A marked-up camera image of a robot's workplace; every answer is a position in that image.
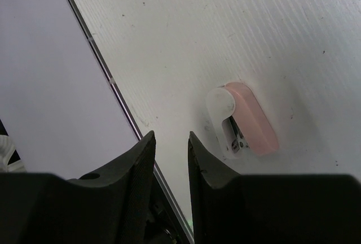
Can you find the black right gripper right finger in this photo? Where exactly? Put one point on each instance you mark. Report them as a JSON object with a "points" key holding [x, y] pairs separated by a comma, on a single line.
{"points": [[229, 207]]}

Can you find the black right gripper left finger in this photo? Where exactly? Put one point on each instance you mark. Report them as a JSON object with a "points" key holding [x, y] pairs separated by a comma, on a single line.
{"points": [[107, 205]]}

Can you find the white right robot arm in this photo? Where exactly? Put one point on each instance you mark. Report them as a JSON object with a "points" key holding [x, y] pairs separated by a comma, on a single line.
{"points": [[8, 153]]}

